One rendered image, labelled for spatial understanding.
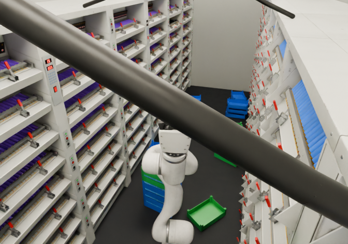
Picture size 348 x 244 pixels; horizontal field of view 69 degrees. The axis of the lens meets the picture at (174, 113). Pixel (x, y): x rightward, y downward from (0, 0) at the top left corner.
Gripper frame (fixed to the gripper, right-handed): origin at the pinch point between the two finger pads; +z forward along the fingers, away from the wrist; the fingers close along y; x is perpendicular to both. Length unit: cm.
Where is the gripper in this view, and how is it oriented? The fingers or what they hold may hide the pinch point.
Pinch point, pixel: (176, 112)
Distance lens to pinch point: 73.8
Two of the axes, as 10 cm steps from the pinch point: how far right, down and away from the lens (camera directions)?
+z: 0.3, -7.6, -6.5
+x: 0.6, -6.5, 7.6
